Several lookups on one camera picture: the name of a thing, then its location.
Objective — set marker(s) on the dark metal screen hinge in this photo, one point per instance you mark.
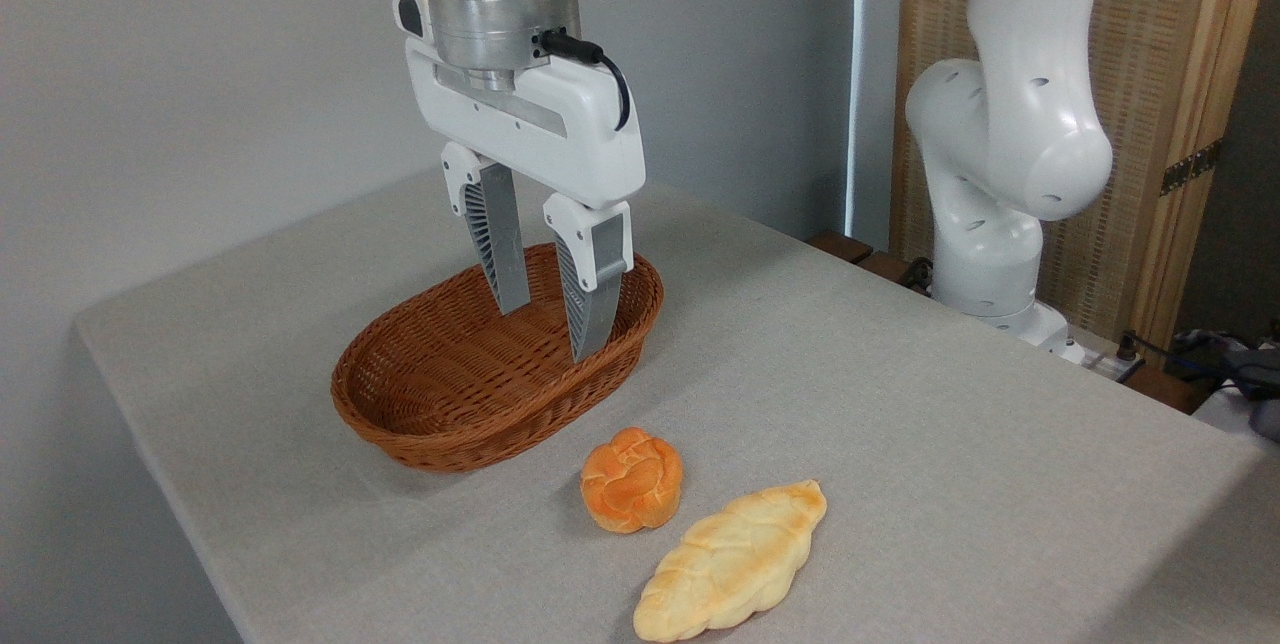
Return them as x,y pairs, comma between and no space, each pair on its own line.
1190,167

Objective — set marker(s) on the brown wooden robot platform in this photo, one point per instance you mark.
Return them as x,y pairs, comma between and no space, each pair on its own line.
1165,389

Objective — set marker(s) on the round orange bread roll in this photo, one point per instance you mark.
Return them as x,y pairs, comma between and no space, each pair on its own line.
632,484

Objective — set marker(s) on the wooden woven folding screen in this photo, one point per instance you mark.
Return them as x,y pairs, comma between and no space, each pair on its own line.
1150,44

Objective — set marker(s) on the brown wicker oval basket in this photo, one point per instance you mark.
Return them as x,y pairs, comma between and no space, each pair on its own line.
440,424

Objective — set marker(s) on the grey tablecloth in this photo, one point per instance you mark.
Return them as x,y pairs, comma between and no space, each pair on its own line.
900,424

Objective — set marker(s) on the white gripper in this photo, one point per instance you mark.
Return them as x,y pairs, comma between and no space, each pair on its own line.
560,139

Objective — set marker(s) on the long braided pale bread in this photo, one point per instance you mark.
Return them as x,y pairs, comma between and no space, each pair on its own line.
735,559

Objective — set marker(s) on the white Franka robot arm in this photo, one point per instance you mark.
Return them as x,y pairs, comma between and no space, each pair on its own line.
1000,124

